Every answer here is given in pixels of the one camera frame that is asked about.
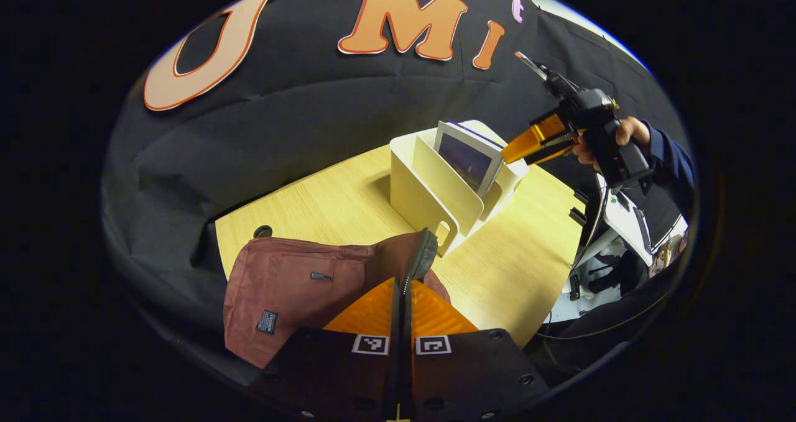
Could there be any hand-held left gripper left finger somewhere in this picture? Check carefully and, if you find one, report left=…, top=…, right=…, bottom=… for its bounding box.
left=246, top=277, right=404, bottom=422

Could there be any white stand pole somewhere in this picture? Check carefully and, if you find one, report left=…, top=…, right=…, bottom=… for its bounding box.
left=573, top=226, right=624, bottom=270

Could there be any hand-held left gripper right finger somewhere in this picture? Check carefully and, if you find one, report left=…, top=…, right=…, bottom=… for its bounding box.
left=407, top=279, right=551, bottom=422

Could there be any maroon schoolbag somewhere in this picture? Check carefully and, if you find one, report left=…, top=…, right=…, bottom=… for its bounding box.
left=223, top=227, right=453, bottom=370

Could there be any white device box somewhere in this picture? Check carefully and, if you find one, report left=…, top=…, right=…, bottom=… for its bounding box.
left=598, top=185, right=655, bottom=268

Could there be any white bookshelf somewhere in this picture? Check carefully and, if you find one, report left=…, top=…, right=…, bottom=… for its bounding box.
left=389, top=119, right=530, bottom=258

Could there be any blue cover book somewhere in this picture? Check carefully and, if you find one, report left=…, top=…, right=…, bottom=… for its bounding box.
left=433, top=120, right=506, bottom=199

